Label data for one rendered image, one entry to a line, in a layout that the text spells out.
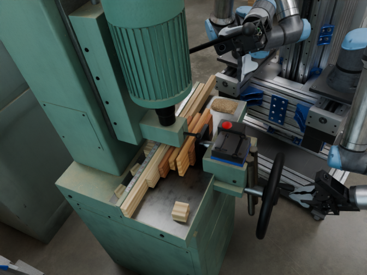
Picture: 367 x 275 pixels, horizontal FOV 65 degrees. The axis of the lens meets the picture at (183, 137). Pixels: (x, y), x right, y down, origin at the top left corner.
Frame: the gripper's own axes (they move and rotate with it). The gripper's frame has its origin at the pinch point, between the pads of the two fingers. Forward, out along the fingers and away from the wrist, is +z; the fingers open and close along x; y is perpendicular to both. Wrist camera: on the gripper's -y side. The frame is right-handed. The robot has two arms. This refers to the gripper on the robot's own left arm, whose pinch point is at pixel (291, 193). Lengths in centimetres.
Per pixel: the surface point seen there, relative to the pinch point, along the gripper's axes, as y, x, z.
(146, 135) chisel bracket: -47, -12, 27
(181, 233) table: -28.2, -34.3, 13.3
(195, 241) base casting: -16.3, -30.3, 18.5
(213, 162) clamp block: -32.2, -12.7, 9.0
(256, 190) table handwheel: -14.2, -9.2, 4.3
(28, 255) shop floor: -5, -47, 152
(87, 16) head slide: -83, -15, 11
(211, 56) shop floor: 11, 189, 126
